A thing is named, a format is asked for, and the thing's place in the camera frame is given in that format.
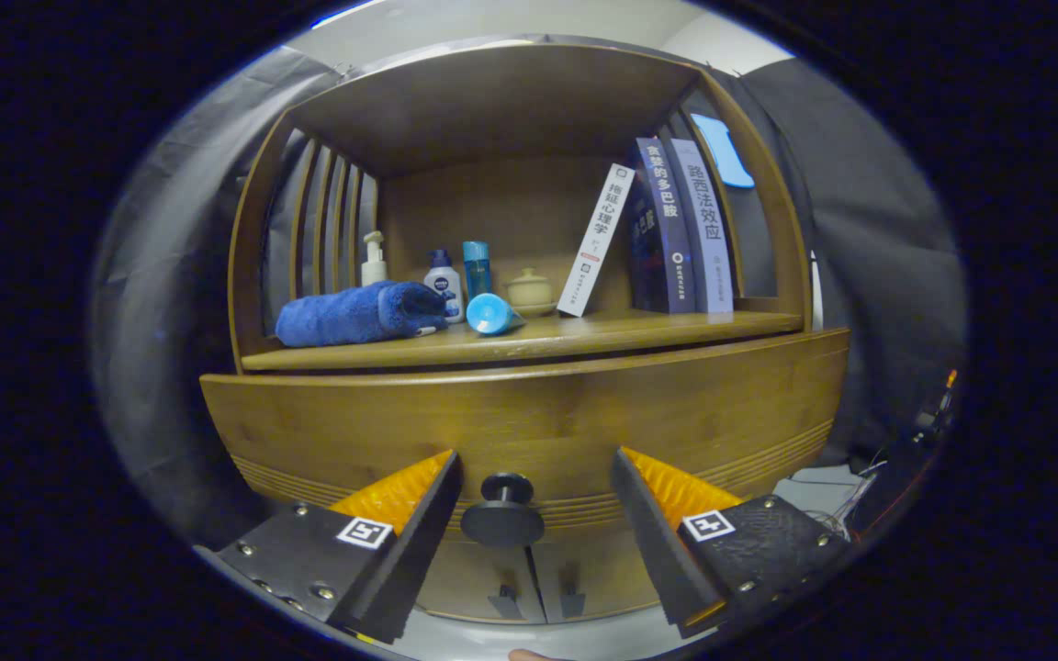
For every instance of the beige lidded teacup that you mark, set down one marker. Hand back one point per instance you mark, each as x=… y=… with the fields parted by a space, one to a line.
x=531 y=292

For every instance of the white pump bottle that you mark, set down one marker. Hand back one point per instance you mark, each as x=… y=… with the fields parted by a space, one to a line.
x=374 y=268

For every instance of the black and orange device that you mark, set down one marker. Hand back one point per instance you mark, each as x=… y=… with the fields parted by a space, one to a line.
x=896 y=477

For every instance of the wooden cabinet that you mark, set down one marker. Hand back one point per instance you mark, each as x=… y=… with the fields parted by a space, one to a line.
x=492 y=101

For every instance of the white bottle with blue cap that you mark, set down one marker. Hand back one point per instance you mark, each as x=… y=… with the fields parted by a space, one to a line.
x=444 y=286

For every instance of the wooden cabinet door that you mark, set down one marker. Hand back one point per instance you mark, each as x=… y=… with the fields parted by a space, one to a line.
x=602 y=569
x=465 y=578

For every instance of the wooden countertop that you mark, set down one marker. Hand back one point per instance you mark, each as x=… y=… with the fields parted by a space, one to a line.
x=584 y=332

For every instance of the blue and white tube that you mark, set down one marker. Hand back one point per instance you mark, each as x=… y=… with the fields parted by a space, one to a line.
x=490 y=314

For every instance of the black backdrop cloth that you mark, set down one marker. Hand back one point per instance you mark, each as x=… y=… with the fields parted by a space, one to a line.
x=878 y=257

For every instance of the dark blue book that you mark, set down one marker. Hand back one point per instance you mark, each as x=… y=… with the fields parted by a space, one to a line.
x=671 y=229

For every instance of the black book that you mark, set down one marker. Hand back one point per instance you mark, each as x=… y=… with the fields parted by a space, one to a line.
x=647 y=257

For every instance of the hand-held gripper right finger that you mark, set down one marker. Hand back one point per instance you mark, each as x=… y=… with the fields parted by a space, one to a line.
x=653 y=542

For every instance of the blue folded towel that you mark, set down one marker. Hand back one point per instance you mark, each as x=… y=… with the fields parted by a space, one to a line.
x=345 y=317

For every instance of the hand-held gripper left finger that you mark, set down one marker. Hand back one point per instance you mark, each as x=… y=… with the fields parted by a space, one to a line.
x=410 y=551

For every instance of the white book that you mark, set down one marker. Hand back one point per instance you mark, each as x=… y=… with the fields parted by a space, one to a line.
x=595 y=240

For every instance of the black round drawer knob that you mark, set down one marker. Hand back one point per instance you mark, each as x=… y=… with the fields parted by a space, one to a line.
x=503 y=514

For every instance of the pale lilac book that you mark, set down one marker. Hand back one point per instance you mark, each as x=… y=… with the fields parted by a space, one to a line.
x=708 y=229

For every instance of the clear blue bottle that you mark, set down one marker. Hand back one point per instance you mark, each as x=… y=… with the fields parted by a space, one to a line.
x=477 y=271

